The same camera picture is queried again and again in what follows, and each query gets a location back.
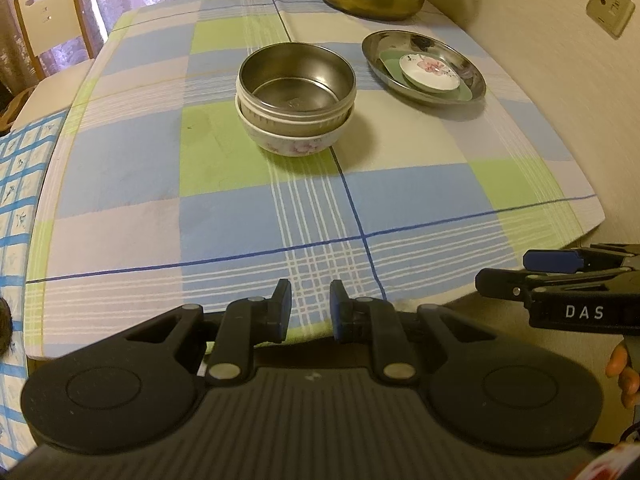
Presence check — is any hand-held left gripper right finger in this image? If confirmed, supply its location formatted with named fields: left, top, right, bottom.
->
left=330, top=280, right=501, bottom=386

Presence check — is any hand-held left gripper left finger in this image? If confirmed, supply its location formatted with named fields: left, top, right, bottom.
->
left=122, top=279, right=293, bottom=387

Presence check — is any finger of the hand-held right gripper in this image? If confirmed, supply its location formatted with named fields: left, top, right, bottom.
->
left=523, top=243, right=640, bottom=275
left=475, top=266, right=640, bottom=307

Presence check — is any white floral bowl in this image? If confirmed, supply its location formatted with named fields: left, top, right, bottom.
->
left=234, top=95, right=355, bottom=157

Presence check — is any small floral plate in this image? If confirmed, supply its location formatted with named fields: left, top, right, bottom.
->
left=398, top=52, right=462, bottom=95

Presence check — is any steel bowl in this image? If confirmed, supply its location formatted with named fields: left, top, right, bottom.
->
left=236, top=42, right=357, bottom=123

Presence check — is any green square plate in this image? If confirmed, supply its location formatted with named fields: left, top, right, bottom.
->
left=378, top=49, right=473, bottom=103

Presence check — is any round steel plate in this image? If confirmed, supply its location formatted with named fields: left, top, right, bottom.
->
left=361, top=30, right=487, bottom=107

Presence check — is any person's right hand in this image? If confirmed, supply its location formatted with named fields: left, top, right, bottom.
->
left=605, top=344, right=640, bottom=411

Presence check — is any red white cloth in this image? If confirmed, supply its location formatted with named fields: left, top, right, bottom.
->
left=575, top=425, right=640, bottom=480

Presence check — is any checked tablecloth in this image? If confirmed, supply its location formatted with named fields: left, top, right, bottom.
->
left=25, top=0, right=606, bottom=361

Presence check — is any dark object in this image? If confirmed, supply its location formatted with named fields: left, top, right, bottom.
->
left=0, top=297, right=15, bottom=356

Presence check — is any blue patterned cloth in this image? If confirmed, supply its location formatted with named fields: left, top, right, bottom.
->
left=0, top=110, right=68, bottom=461

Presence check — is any white wooden chair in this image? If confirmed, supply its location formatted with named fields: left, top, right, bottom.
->
left=0, top=0, right=98, bottom=133

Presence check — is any wall socket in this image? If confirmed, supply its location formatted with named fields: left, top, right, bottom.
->
left=585, top=0, right=636, bottom=38

